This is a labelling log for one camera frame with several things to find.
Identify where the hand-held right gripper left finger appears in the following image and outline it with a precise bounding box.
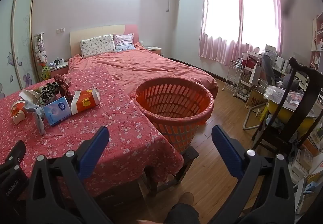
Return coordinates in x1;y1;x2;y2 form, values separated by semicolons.
25;125;114;224

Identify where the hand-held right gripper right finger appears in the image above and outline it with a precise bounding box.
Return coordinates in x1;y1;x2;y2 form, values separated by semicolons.
211;125;296;224

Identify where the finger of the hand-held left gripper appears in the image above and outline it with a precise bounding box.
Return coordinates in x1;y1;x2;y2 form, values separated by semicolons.
0;140;26;171

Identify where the red and white paper cup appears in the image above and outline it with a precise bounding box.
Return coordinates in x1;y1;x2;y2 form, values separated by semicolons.
10;100;27;125

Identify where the pale sock with blue trim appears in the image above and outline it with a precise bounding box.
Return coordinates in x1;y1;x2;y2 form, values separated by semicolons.
24;101;46;136

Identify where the orange white tissue pack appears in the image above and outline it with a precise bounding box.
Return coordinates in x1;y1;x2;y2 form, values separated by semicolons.
70;88;101;115

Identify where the orange plastic laundry basket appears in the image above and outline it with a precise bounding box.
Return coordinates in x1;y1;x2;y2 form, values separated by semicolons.
131;77;214;155

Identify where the blue tissue pack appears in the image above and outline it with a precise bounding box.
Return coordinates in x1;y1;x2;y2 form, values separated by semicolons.
42;96;72;126

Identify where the white snack wrapper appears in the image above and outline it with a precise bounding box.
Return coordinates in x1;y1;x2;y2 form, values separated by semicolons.
19;89;42;103

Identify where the black floral cloth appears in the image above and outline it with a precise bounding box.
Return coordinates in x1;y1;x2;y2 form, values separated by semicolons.
39;82;61;103

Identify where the brown striped sock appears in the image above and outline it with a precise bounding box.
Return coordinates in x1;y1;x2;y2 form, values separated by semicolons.
54;75;73;99

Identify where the red floral tablecloth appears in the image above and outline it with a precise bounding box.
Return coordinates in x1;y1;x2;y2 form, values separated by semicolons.
0;66;185;199

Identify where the dark wooden stool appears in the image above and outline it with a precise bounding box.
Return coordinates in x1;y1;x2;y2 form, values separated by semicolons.
144;146;200;197

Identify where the brown paper bag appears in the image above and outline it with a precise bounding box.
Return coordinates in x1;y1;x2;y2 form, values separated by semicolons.
246;88;268;111

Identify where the brown slipper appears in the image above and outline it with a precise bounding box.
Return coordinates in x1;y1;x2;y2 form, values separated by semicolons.
180;192;195;205

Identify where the yellow basin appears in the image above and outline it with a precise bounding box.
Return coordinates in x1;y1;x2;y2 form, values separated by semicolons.
267;98;318;139

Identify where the white shelf cart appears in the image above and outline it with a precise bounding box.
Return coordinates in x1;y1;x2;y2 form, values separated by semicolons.
238;51;263;102

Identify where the person's leg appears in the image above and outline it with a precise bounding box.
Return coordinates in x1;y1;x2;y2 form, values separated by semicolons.
164;203;200;224

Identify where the white paper bag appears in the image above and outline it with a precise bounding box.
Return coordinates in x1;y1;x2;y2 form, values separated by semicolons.
250;64;261;83

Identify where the stack of boxes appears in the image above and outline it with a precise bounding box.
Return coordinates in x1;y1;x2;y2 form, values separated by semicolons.
290;125;323;214

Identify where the pink nightstand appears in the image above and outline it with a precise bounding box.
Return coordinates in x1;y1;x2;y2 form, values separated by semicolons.
49;61;69;78
144;46;162;56

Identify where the grey office chair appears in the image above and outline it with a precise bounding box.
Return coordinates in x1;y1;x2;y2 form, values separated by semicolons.
262;54;277;85

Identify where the dark wooden chair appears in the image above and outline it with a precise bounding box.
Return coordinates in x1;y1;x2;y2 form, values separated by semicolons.
252;57;323;164

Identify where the white floral pillow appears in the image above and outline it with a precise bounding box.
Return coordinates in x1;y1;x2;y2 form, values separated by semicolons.
80;35;116;58

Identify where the bed with orange duvet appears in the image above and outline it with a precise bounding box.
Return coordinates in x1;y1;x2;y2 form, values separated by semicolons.
68;24;219;103

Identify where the clear tube of plush toys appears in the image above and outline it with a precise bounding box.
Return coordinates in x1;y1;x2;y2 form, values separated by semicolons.
34;33;48;80

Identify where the pink curtain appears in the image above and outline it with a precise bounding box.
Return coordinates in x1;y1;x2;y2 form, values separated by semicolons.
237;0;282;53
199;0;244;65

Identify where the pink striped pillow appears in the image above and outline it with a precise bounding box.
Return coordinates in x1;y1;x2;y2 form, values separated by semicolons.
113;33;136;52

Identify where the wardrobe with purple flowers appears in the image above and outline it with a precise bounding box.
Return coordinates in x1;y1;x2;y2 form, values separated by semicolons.
0;0;36;98

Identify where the pink bookshelf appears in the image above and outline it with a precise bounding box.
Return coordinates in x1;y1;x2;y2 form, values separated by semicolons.
311;12;323;68

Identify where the white tube frame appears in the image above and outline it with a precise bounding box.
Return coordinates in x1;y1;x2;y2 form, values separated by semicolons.
243;103;268;130

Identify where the white wire cart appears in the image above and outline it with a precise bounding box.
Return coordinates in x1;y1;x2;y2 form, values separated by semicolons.
225;61;244;96

